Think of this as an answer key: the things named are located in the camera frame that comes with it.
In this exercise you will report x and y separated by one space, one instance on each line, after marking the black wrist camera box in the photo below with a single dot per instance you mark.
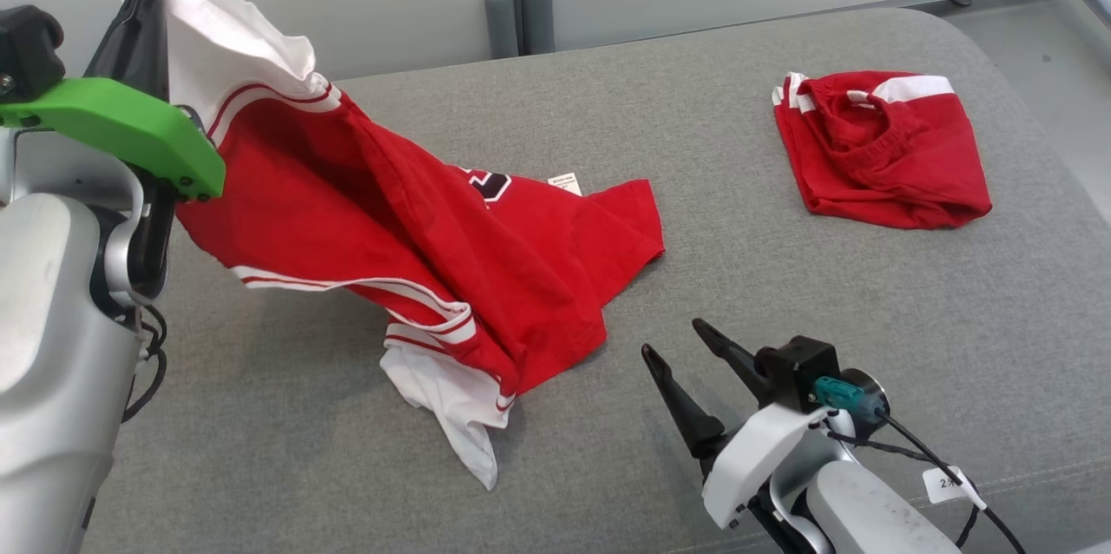
26 42
803 372

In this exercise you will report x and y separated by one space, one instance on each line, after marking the grey fabric sofa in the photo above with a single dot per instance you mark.
738 276

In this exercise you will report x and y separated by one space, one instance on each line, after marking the red shorts with white stripes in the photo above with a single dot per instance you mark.
903 163

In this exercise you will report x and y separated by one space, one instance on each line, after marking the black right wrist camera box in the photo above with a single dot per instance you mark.
803 372

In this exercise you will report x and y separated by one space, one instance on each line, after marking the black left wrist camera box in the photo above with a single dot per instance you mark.
26 42

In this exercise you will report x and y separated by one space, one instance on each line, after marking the red and white basketball jersey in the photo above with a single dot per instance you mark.
434 259

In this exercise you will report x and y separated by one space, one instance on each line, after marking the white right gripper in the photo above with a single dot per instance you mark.
755 458

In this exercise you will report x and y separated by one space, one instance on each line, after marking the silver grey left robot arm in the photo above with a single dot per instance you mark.
43 346

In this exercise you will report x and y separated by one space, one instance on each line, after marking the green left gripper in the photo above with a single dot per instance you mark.
113 120

